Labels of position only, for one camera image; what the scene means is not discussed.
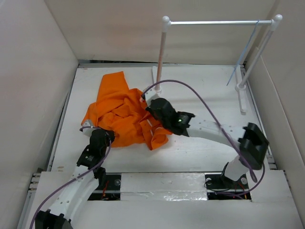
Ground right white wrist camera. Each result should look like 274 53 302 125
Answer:
140 90 159 106

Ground white clothes rack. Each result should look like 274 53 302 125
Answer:
152 14 283 115

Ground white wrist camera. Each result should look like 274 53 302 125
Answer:
140 90 159 106
81 120 93 129

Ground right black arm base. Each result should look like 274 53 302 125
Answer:
204 173 251 200

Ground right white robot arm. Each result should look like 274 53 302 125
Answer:
146 98 269 188

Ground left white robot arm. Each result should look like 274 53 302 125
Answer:
30 128 115 229

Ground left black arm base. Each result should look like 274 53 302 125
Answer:
88 173 122 201

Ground light blue wire hanger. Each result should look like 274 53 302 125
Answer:
226 20 260 86

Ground orange trousers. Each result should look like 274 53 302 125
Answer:
83 72 171 150

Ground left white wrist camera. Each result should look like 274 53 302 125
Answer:
81 120 93 129

